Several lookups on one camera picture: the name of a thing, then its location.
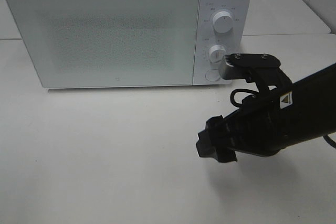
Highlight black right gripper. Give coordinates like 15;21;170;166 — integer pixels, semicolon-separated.
196;92;283;163

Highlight white microwave knob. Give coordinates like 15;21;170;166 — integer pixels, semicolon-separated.
212;10;233;34
208;45;227;63

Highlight white microwave door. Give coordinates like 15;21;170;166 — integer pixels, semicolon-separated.
6;0;199;88

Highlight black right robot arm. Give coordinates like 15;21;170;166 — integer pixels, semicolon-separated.
196;65;335;163

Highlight round white door button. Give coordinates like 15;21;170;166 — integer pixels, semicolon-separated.
205;69;221;82

